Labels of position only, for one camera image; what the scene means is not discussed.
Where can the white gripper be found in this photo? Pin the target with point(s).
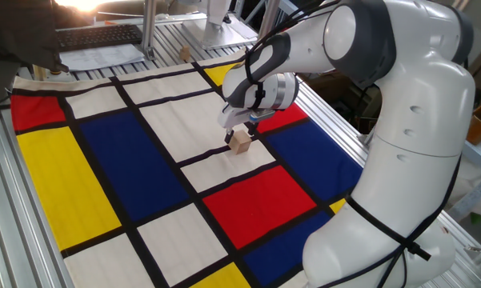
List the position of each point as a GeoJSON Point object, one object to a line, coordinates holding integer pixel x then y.
{"type": "Point", "coordinates": [234, 118]}

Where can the small wooden cube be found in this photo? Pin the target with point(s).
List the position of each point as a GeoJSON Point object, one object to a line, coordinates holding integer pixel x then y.
{"type": "Point", "coordinates": [240, 144]}

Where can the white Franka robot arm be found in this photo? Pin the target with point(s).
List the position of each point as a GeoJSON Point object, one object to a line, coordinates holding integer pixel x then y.
{"type": "Point", "coordinates": [416, 120]}

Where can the small wooden block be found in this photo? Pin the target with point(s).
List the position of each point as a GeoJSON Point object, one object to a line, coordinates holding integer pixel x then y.
{"type": "Point", "coordinates": [185, 54]}

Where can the Mondrian pattern cloth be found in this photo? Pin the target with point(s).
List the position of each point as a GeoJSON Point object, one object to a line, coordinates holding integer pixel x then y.
{"type": "Point", "coordinates": [124, 168]}

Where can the white paper sheet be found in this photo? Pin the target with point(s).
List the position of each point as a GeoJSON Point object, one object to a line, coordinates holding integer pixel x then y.
{"type": "Point", "coordinates": [100, 58]}

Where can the black keyboard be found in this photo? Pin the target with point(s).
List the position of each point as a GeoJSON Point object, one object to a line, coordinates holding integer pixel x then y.
{"type": "Point", "coordinates": [98, 37]}

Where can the orange cardboard box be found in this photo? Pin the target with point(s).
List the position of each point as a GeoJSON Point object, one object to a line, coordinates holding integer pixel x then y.
{"type": "Point", "coordinates": [480, 128]}

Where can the dark jacket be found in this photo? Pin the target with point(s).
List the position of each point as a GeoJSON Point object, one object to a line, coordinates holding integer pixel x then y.
{"type": "Point", "coordinates": [16, 32]}

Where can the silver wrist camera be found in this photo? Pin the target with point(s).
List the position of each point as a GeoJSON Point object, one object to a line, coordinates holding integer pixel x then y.
{"type": "Point", "coordinates": [261, 115]}

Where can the aluminium upright post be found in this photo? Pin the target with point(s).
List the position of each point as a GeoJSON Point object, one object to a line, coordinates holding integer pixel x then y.
{"type": "Point", "coordinates": [148, 28]}

